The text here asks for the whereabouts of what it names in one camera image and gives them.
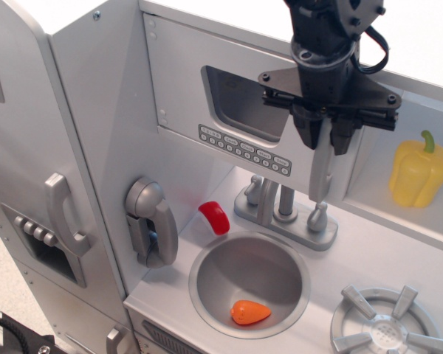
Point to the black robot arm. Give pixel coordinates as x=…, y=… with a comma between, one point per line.
x=336, y=51

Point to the white toy kitchen unit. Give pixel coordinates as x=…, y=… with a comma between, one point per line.
x=77, y=98

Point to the grey fridge door handle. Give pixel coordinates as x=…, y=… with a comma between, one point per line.
x=57, y=191

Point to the grey toy faucet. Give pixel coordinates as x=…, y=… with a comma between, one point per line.
x=273, y=206

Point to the grey toy telephone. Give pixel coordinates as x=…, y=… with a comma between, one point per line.
x=151, y=224

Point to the round metal sink bowl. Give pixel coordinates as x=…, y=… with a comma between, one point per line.
x=249, y=266

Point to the yellow toy bell pepper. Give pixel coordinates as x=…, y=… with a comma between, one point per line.
x=417, y=172

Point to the orange toy carrot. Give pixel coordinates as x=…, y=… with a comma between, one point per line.
x=246, y=312

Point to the grey microwave door handle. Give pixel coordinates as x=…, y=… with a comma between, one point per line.
x=320, y=176

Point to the grey oven control panel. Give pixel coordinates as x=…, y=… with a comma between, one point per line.
x=167, y=341

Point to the red toy pepper slice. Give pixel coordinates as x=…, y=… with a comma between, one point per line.
x=215, y=217

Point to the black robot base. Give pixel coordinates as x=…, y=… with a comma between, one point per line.
x=16, y=338

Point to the grey ice dispenser panel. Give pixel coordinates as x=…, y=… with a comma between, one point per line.
x=42, y=244

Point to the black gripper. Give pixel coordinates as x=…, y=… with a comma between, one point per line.
x=342, y=91

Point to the grey stove burner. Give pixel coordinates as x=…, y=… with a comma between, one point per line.
x=381, y=320

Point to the grey lower door handle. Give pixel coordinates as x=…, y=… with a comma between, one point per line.
x=118, y=341

